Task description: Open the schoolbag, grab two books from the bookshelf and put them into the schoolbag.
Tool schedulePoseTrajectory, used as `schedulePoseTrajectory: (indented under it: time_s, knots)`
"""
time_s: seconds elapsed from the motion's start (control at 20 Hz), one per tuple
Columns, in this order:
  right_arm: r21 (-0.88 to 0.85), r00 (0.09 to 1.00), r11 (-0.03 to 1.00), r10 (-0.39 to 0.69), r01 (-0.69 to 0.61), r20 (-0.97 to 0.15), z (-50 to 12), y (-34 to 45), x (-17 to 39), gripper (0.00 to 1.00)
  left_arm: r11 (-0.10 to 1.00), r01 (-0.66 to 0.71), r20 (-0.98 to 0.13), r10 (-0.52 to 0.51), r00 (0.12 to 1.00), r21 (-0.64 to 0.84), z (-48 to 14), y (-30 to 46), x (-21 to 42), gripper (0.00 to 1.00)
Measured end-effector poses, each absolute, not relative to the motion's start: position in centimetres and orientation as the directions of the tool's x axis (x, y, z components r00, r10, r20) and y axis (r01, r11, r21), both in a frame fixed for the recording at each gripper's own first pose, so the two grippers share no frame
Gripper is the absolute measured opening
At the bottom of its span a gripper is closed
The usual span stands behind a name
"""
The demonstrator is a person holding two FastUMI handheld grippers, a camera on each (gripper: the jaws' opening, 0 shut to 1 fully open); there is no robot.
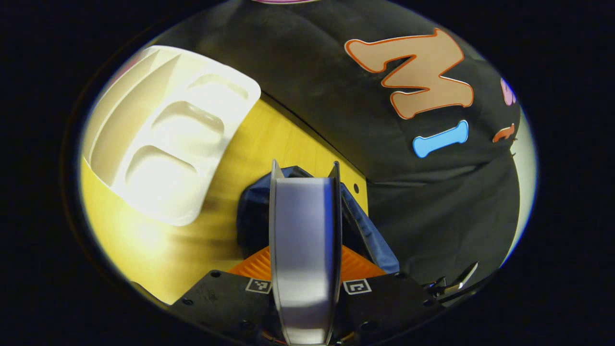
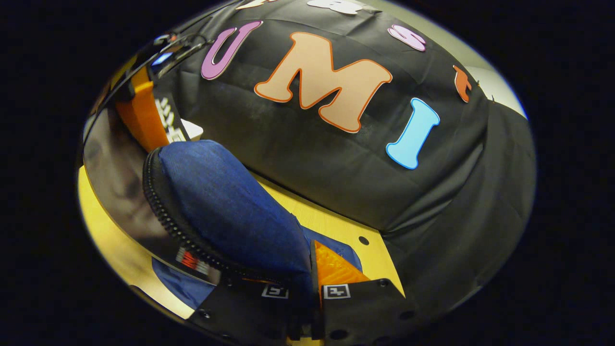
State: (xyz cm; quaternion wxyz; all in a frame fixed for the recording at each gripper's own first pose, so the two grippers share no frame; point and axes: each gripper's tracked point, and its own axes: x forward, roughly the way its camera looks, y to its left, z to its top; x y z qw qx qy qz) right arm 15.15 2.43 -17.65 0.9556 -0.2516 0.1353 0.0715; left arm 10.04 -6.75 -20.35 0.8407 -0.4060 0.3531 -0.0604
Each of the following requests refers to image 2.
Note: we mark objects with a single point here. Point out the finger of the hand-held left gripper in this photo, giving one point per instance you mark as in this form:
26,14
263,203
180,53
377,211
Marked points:
144,115

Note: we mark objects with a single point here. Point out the black desk grommet hole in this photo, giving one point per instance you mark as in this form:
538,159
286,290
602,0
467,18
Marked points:
363,240

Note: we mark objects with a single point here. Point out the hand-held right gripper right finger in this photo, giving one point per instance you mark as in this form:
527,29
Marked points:
365,307

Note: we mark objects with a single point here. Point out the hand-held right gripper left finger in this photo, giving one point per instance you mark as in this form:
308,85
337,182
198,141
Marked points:
240,312

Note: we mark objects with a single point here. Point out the blue schoolbag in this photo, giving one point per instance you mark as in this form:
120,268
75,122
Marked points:
226,202

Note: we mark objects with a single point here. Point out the black backdrop cloth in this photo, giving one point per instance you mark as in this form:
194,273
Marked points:
346,163

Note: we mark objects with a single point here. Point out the dark face cover book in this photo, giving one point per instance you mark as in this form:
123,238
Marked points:
120,182

